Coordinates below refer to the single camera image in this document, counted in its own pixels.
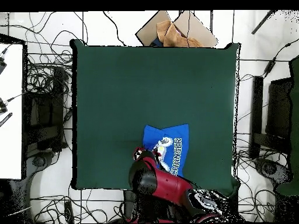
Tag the black power strip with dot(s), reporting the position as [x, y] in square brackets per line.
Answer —
[69, 211]

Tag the black device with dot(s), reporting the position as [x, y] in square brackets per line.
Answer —
[1, 66]
[2, 107]

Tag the tan cloth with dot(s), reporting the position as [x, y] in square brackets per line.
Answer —
[172, 37]

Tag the black ribbed strip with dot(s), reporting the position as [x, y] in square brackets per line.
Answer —
[5, 119]

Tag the brown cardboard box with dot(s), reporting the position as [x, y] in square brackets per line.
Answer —
[149, 30]

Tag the black table leg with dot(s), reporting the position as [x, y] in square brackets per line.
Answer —
[231, 203]

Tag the black rod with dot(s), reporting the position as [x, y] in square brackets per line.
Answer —
[262, 22]

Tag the dark blue cloth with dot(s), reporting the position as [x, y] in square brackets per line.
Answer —
[156, 43]

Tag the white table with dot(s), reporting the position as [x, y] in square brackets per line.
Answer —
[11, 116]

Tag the blue printed T-shirt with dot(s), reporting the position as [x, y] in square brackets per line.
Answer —
[175, 135]

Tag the dark green table cloth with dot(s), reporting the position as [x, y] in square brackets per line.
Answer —
[151, 81]
[295, 116]

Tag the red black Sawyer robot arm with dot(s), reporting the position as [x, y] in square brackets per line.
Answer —
[168, 184]

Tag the black power adapter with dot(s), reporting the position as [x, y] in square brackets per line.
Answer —
[269, 66]

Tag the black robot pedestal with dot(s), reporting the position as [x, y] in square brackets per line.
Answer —
[129, 203]

